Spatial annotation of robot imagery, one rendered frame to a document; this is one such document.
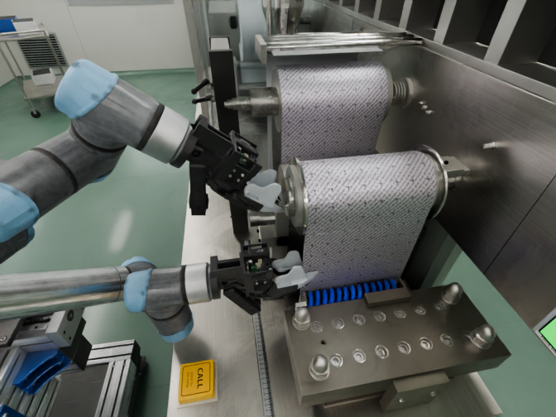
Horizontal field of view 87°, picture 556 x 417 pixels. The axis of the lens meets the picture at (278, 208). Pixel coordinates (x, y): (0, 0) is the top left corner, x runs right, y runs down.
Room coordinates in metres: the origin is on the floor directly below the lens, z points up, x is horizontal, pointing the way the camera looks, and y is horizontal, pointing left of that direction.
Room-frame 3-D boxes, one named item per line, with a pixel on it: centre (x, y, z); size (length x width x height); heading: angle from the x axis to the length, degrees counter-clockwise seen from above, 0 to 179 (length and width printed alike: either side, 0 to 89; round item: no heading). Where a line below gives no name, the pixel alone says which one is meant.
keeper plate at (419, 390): (0.20, -0.25, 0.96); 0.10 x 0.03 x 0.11; 100
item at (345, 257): (0.40, -0.17, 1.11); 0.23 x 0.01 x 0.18; 100
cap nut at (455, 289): (0.36, -0.37, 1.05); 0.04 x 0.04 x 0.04
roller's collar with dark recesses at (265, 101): (0.68, 0.03, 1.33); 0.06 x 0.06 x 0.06; 10
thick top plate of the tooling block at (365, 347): (0.28, -0.22, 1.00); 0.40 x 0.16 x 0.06; 100
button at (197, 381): (0.24, 0.17, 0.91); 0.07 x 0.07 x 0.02; 10
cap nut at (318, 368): (0.21, -0.07, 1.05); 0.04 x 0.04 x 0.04
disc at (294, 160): (0.44, -0.04, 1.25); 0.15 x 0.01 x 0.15; 10
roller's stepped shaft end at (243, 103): (0.67, 0.09, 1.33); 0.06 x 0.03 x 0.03; 100
